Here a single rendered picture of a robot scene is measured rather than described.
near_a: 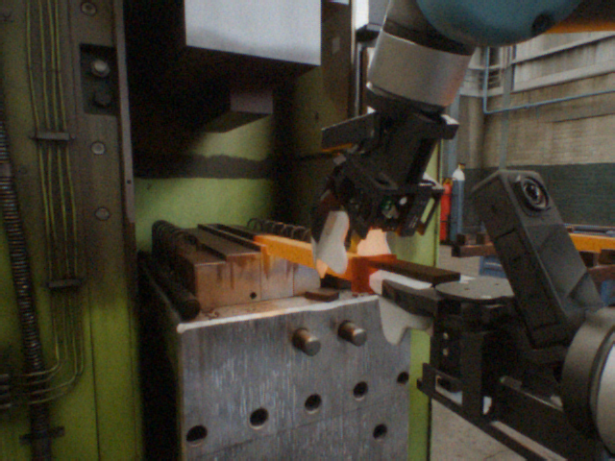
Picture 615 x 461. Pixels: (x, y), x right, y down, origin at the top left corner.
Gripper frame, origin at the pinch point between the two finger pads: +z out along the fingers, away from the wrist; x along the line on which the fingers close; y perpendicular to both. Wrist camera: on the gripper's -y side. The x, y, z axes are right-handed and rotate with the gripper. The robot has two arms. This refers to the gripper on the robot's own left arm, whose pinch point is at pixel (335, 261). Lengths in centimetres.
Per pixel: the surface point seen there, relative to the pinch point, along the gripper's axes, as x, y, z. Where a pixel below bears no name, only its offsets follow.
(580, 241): 45.1, 1.2, -0.2
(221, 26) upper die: -7.4, -30.1, -17.3
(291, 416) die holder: -0.4, 2.1, 27.3
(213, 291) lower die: -9.7, -12.2, 14.2
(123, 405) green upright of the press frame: -21.7, -14.2, 39.8
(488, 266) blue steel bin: 332, -180, 189
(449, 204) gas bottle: 555, -441, 282
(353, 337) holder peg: 7.6, -0.3, 15.1
